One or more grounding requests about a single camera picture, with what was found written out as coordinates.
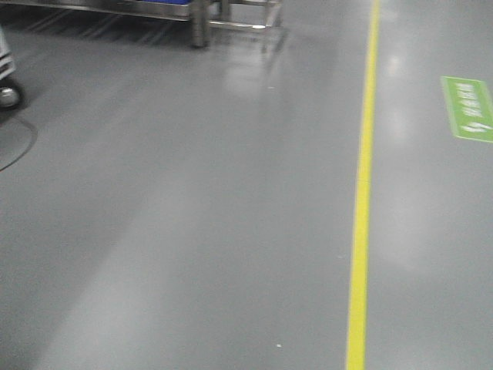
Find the green floor sign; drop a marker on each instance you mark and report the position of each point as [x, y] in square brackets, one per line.
[469, 106]

